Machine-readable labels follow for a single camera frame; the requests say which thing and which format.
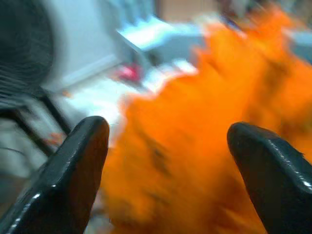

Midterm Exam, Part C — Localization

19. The black standing fan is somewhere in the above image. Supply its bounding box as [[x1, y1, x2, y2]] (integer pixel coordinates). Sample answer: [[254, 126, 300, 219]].
[[0, 0, 73, 137]]

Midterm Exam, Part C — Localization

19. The orange shirt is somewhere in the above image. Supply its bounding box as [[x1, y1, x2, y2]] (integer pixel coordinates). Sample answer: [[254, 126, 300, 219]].
[[99, 4, 312, 234]]

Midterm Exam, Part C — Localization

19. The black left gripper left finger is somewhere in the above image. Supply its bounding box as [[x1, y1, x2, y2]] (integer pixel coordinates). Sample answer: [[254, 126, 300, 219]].
[[0, 116, 110, 234]]

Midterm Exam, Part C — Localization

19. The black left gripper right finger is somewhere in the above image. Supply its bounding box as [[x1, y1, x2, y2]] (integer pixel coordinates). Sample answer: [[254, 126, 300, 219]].
[[226, 121, 312, 234]]

